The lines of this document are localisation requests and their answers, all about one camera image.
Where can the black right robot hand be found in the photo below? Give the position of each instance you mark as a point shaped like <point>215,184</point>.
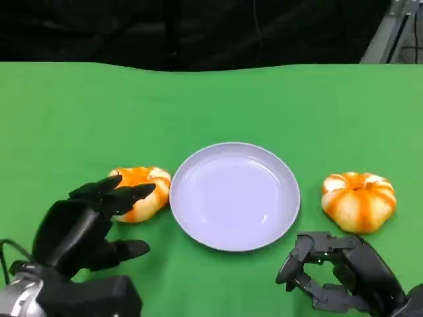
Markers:
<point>360,267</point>

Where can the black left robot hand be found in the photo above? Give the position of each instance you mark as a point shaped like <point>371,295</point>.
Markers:
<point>72,231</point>

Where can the orange and white bread roll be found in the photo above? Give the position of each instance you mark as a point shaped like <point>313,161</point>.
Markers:
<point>148,198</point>
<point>358,204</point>

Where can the lilac plate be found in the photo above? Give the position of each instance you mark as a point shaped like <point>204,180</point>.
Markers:
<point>234,198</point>

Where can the green table cloth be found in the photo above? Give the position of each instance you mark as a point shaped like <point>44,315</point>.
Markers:
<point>211,105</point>

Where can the black backdrop curtain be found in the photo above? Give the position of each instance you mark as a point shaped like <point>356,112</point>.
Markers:
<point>132,29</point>

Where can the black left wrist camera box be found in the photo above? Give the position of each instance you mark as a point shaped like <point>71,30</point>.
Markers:
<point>99,297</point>

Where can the grey aluminium frame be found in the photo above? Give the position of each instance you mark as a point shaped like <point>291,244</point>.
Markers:
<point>390,29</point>

